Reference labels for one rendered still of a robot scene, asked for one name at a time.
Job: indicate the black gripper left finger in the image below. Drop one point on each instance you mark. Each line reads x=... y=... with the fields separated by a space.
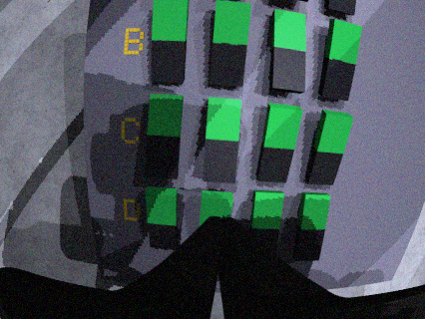
x=181 y=287

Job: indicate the grey switch panel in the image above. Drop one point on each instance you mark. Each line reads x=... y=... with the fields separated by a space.
x=303 y=120

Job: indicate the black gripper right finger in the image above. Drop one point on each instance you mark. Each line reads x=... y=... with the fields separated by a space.
x=256 y=284

